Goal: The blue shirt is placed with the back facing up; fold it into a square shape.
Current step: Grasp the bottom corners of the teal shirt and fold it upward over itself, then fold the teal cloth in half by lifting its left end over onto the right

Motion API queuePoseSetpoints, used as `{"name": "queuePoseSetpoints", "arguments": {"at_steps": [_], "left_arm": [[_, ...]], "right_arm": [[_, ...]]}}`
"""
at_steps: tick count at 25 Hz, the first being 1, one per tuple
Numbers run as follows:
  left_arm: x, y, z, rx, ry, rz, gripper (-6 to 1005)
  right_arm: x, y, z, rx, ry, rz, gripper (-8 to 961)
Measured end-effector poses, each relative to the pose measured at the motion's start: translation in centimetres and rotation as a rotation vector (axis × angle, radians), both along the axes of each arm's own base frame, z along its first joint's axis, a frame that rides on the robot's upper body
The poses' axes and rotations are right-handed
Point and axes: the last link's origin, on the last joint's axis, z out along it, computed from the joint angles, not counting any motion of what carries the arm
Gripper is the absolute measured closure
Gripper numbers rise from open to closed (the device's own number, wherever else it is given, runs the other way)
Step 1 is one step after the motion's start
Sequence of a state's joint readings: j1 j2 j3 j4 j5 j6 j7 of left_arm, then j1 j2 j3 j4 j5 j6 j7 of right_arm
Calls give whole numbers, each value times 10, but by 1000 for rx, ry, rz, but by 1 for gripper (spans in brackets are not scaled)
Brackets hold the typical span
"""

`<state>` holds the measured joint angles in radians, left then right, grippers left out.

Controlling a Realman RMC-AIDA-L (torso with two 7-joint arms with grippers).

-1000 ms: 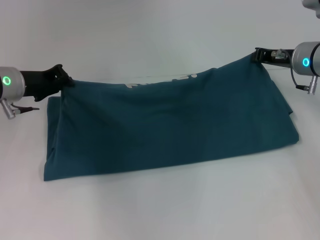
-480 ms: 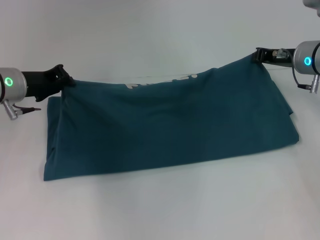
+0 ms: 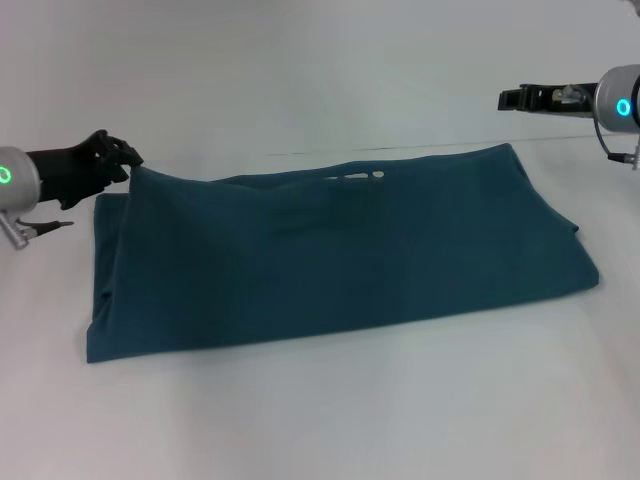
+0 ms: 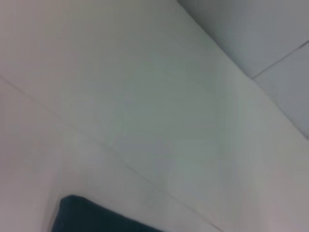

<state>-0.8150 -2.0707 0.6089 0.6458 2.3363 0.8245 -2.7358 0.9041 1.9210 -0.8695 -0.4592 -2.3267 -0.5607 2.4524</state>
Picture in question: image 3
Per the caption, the teal blue t-shirt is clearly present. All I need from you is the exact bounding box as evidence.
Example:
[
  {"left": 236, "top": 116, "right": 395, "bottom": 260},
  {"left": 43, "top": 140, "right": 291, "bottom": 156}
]
[{"left": 84, "top": 142, "right": 601, "bottom": 365}]

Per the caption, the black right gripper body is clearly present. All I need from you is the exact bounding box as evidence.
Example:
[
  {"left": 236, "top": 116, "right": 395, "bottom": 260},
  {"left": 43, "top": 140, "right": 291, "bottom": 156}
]
[{"left": 548, "top": 82, "right": 602, "bottom": 120}]

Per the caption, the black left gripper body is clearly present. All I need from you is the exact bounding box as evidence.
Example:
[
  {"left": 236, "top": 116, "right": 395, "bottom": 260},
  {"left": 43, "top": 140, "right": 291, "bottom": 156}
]
[{"left": 27, "top": 130, "right": 130, "bottom": 211}]

